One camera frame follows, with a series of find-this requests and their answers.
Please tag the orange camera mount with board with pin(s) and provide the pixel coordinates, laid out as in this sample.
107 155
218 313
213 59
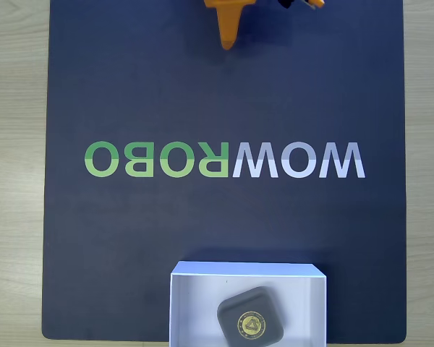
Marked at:
317 3

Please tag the white cardboard box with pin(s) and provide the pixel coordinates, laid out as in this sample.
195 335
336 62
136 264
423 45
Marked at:
195 307

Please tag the grey square usb device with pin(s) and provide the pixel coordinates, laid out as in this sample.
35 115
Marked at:
238 307

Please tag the dark mat with WOWROBO print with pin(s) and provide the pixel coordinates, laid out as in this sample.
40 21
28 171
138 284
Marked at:
166 90

